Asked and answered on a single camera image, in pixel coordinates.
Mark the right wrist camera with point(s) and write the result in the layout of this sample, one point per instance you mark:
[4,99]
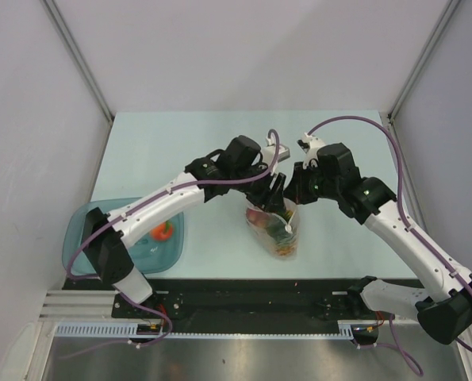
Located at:
[310,145]

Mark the right aluminium frame post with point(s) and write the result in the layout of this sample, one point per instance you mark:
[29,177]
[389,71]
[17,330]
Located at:
[435,36]

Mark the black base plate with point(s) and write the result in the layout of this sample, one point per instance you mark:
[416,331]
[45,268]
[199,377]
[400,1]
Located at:
[259,306]

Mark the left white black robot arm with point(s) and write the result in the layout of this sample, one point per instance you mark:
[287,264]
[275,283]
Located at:
[243,166]

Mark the fake peach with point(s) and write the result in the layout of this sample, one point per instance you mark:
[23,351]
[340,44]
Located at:
[162,232]

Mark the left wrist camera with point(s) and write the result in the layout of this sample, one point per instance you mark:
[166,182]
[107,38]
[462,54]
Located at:
[268,151]

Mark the teal plastic container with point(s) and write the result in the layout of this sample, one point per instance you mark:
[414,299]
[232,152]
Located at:
[149,255]

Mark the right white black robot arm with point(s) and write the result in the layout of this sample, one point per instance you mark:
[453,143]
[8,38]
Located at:
[442,305]

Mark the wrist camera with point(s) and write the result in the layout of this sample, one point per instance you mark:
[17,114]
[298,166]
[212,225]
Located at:
[310,145]
[268,151]

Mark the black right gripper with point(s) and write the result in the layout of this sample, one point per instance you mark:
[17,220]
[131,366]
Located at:
[296,190]

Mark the fake pineapple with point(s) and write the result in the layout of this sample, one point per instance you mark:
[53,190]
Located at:
[282,238]

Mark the aluminium frame post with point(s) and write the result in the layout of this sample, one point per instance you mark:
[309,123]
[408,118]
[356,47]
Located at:
[68,40]
[435,36]

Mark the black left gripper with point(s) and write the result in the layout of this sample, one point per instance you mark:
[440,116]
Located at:
[268,200]

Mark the left aluminium frame post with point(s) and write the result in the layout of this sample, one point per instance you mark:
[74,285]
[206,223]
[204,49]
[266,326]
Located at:
[68,40]

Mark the clear dotted zip top bag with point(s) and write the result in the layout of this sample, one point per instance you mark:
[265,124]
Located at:
[261,235]

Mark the fake red grapes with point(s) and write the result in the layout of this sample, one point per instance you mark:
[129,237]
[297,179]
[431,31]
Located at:
[258,218]

